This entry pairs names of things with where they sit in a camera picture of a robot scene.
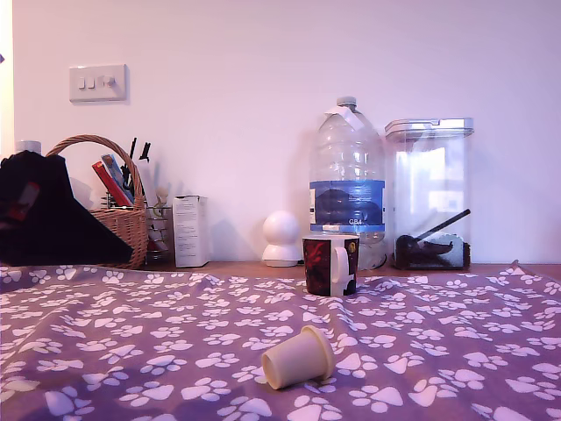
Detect cream coffee capsule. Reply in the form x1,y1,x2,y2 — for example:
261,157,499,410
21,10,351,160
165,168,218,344
260,325,337,391

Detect red flat pack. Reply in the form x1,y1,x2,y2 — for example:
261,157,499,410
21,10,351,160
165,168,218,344
91,161,134,208

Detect blue flat pack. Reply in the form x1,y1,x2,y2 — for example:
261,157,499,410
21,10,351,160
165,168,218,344
100,153,136,199

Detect small glass jar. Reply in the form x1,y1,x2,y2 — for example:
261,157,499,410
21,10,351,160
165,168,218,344
146,204,173,265

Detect white cardboard box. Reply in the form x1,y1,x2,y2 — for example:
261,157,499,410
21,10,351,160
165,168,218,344
171,195,211,269

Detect purple paw print cloth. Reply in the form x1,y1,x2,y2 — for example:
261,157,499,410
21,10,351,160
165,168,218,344
0,260,561,421

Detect dark red printed mug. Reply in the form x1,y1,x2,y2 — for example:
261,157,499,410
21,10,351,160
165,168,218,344
302,233,361,298

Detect large clear water bottle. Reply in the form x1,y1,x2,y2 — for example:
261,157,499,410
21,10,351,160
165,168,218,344
308,96,387,269

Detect black scoop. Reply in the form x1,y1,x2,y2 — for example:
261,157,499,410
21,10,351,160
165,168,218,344
395,208,472,265

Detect clear plastic storage container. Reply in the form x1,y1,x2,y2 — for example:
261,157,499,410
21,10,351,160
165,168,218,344
384,117,475,270

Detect wicker basket with handle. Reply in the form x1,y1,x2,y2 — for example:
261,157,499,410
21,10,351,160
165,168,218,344
44,133,149,270

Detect white light switch plate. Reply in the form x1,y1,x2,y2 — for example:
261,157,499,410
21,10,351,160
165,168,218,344
68,63,130,104

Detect small white round camera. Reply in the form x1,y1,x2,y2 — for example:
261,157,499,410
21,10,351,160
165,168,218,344
261,209,302,268

